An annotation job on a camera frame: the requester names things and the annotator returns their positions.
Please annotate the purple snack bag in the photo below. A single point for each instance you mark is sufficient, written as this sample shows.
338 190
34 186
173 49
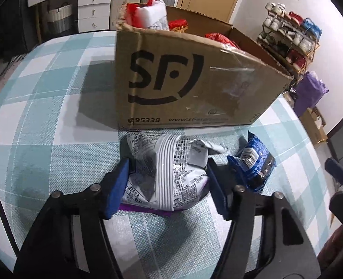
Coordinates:
165 174

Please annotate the teal plaid tablecloth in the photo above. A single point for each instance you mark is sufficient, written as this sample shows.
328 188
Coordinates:
43 122

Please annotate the small cardboard box on floor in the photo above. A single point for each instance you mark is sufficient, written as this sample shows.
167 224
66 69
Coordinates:
313 125

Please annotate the white drawer dresser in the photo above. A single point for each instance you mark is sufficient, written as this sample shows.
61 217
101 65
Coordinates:
93 8

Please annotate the rows of shoes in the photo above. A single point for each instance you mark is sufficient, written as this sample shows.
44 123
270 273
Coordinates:
293 40

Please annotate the wooden shoe rack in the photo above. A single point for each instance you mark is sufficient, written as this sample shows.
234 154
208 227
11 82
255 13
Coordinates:
313 55

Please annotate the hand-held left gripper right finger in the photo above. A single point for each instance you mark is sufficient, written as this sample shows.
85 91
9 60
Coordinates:
219 191

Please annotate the noodle stick snack bag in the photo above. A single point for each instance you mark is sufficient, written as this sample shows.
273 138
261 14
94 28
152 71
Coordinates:
154 14

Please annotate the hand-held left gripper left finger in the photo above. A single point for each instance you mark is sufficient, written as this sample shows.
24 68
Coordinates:
116 191

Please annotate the printed cardboard box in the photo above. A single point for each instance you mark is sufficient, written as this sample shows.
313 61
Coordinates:
188 93

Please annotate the woven laundry basket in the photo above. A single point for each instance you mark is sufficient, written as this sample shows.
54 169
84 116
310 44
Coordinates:
59 14

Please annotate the dark blue snack packet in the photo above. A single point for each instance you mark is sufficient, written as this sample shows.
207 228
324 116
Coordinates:
255 162

